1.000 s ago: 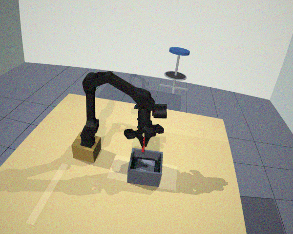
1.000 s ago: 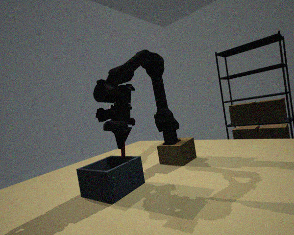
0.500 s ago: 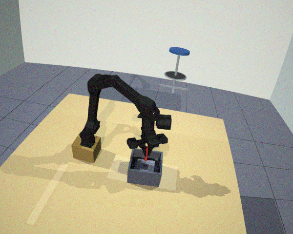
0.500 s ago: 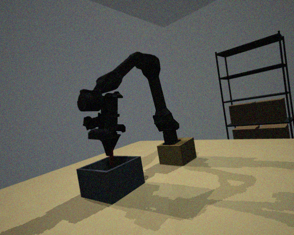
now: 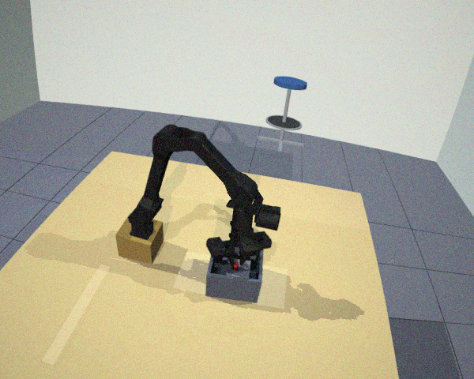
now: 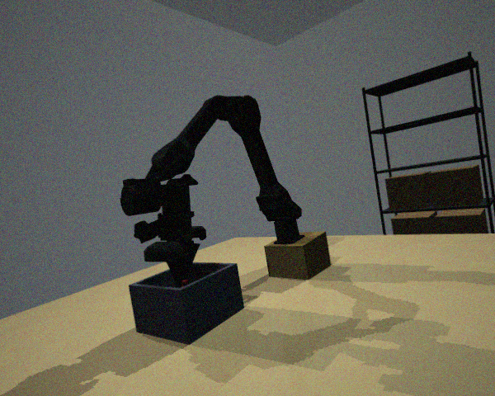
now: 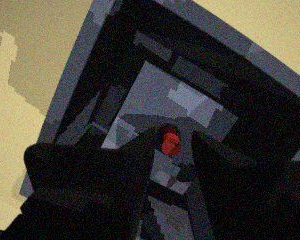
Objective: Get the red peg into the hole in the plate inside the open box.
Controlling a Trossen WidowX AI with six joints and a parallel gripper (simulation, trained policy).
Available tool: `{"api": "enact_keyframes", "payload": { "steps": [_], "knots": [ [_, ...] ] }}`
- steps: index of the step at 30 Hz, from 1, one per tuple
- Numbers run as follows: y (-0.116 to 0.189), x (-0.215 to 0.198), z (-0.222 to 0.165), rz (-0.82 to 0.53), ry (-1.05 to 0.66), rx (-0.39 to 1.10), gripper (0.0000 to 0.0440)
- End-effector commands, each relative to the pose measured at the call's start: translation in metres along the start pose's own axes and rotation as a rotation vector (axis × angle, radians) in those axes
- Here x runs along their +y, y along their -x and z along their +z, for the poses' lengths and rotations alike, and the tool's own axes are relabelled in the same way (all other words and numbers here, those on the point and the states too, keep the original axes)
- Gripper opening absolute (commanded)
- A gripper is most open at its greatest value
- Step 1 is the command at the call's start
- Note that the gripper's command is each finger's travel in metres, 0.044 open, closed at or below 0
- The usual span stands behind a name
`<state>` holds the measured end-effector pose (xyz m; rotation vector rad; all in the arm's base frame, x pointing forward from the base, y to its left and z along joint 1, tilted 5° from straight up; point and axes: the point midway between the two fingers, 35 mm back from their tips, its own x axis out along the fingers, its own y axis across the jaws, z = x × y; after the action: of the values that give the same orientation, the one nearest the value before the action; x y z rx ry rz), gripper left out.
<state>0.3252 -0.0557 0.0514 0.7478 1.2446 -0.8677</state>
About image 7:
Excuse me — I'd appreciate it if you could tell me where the black open box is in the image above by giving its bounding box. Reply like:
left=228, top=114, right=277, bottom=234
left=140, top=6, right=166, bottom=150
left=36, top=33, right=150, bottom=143
left=36, top=0, right=300, bottom=240

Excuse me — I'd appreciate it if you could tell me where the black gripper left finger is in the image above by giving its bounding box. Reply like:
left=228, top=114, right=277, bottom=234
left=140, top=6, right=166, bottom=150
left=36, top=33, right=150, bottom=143
left=23, top=127, right=156, bottom=240

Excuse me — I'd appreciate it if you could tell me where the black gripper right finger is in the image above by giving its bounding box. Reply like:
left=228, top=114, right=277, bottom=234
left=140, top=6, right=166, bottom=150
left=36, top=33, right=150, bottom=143
left=191, top=130, right=300, bottom=240

